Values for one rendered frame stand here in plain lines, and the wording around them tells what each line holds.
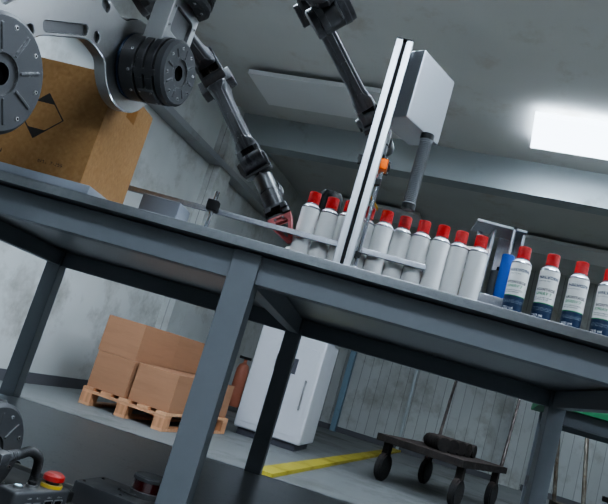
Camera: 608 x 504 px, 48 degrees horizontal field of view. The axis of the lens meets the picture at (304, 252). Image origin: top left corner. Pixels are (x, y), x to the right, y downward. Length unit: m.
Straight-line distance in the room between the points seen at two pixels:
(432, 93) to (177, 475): 1.13
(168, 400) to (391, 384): 6.01
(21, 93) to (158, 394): 3.84
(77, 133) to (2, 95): 0.53
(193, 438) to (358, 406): 9.06
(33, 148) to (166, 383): 3.33
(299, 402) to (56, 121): 4.51
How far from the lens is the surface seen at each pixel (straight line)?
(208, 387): 1.38
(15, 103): 1.10
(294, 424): 5.88
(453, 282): 1.80
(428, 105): 1.83
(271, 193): 1.84
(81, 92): 1.63
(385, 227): 1.81
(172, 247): 1.44
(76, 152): 1.58
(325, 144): 6.85
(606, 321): 1.88
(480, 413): 10.24
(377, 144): 1.73
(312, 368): 5.86
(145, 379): 4.87
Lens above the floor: 0.59
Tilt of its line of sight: 10 degrees up
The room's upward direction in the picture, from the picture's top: 17 degrees clockwise
